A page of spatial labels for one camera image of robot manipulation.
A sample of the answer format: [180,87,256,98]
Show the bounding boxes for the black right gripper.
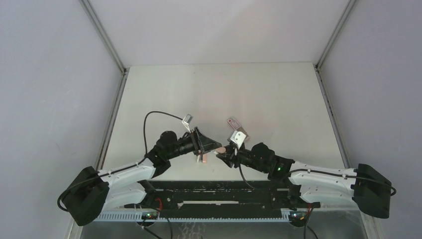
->
[217,143,268,174]

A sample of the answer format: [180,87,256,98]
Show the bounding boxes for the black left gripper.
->
[166,127,221,160]

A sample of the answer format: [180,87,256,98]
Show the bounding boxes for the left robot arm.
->
[57,127,222,226]

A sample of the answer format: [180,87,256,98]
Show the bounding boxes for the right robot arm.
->
[216,143,397,219]

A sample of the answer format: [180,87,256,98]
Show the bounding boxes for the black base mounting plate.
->
[91,180,355,219]

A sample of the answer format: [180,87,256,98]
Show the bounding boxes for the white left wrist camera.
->
[182,114,193,132]

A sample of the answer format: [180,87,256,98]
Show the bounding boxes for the black left camera cable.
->
[143,111,184,156]

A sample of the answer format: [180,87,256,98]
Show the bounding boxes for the white slotted cable duct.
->
[94,210,290,223]

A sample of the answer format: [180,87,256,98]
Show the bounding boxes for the aluminium left frame rail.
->
[79,0,127,170]

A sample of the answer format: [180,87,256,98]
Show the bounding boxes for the aluminium frame rail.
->
[314,0,359,168]
[79,0,127,170]

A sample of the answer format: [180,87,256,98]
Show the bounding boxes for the aluminium right frame rail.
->
[314,0,359,168]

